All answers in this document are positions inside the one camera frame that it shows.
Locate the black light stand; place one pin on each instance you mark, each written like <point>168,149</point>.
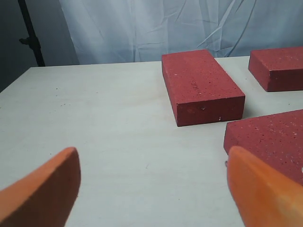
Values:
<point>32,40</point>

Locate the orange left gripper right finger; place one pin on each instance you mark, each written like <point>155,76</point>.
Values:
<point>264,196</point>

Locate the red brick with white marks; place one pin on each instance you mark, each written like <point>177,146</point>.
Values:
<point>276,139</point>

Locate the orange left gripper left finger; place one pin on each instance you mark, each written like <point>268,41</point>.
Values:
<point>45,197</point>

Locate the light blue backdrop cloth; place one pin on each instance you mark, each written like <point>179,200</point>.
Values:
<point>111,31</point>

